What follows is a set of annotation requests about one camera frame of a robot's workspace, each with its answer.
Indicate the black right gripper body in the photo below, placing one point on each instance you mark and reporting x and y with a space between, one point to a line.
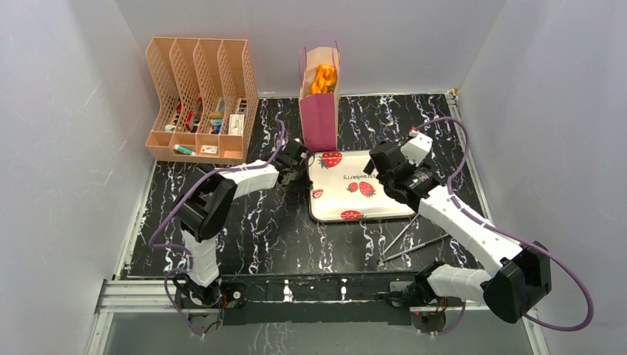
381 163

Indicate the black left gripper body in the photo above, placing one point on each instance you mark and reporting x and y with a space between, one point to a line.
302 176

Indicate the strawberry print metal tray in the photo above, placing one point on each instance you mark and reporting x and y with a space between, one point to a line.
342 192

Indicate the pink paper gift bag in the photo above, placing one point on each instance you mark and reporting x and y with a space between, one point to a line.
319 113

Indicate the orange braided fake bread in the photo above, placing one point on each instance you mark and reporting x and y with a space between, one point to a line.
325 80

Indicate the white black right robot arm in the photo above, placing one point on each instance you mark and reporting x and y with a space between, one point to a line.
513 278

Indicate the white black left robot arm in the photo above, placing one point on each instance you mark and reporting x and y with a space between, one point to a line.
203 215

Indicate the white medicine box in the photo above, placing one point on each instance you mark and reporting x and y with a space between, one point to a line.
236 124

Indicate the small white card box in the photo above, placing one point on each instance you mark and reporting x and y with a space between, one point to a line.
208 150

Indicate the peach plastic file organizer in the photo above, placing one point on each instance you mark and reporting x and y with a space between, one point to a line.
199 83

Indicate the green white tube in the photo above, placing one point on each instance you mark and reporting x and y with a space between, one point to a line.
183 150

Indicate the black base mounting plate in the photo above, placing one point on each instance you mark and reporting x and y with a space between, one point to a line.
391 297

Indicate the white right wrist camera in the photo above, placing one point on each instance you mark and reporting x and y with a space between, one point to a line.
418 146

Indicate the aluminium frame rail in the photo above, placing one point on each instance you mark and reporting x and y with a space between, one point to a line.
155 295

